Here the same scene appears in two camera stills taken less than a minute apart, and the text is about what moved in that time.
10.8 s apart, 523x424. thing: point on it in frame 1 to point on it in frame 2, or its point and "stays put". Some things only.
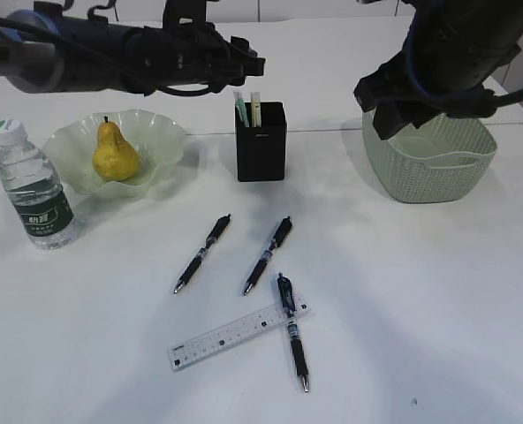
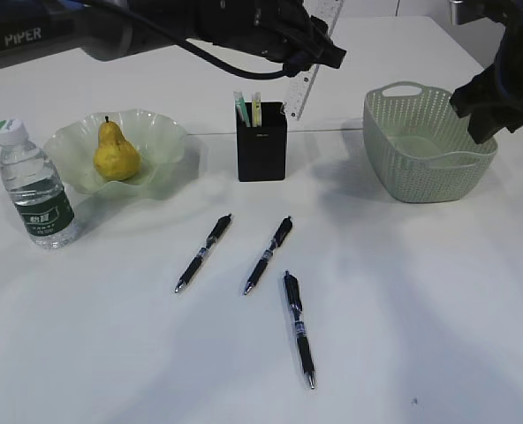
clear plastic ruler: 235,335 to 299,85
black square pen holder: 261,151 stays put
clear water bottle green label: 34,186 stays put
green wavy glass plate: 71,148 stays put
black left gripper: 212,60 to 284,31
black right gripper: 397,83 to 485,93
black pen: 212,237 stays put
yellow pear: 115,158 stays put
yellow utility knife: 256,109 stays put
